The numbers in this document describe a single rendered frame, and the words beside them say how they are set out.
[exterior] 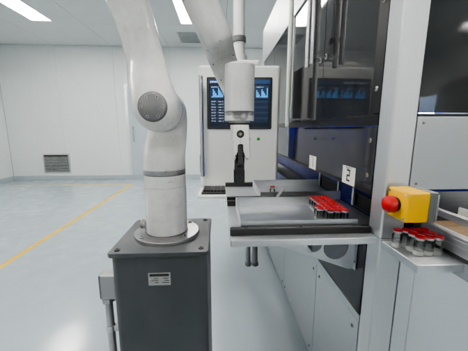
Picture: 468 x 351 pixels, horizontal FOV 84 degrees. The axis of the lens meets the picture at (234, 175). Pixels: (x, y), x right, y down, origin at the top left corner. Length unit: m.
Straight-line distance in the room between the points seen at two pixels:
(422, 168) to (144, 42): 0.77
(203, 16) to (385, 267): 0.82
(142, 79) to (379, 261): 0.78
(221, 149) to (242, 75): 0.97
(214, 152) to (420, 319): 1.25
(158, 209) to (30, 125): 6.86
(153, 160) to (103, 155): 6.08
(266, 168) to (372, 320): 1.06
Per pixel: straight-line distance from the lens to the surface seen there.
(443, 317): 1.05
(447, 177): 0.88
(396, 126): 0.77
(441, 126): 0.84
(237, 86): 0.73
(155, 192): 0.74
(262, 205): 1.01
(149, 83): 0.69
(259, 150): 1.67
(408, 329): 1.01
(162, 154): 0.72
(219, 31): 0.76
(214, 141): 1.66
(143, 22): 0.79
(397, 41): 0.80
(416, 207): 0.72
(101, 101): 6.77
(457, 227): 0.86
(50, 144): 7.31
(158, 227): 0.77
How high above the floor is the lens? 1.17
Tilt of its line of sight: 10 degrees down
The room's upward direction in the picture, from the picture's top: straight up
